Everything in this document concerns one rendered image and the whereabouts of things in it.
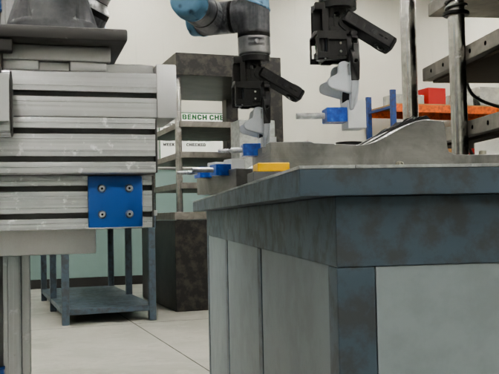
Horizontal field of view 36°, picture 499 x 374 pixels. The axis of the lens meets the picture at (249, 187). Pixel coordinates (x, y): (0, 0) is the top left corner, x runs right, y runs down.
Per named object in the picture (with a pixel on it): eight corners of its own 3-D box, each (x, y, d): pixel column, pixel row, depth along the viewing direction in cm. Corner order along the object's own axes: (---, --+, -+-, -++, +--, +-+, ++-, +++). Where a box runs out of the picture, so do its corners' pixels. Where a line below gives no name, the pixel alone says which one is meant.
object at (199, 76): (184, 315, 589) (179, 45, 597) (142, 297, 734) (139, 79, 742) (298, 308, 620) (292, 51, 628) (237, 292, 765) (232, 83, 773)
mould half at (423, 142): (270, 185, 159) (269, 119, 159) (252, 190, 184) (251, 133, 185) (503, 182, 166) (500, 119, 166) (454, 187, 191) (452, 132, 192)
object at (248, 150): (219, 162, 174) (218, 137, 174) (217, 163, 179) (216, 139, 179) (277, 160, 176) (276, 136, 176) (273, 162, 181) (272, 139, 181)
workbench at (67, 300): (60, 326, 543) (59, 199, 546) (38, 300, 722) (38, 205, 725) (159, 320, 566) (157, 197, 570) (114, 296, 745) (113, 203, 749)
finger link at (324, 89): (316, 112, 156) (318, 66, 155) (345, 112, 157) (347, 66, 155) (320, 113, 153) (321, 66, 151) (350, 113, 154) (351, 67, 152)
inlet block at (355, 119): (299, 128, 147) (298, 100, 147) (294, 131, 152) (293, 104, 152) (366, 128, 149) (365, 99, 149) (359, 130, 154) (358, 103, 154)
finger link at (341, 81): (327, 110, 148) (323, 65, 150) (357, 110, 148) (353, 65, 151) (330, 104, 145) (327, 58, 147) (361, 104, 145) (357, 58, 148)
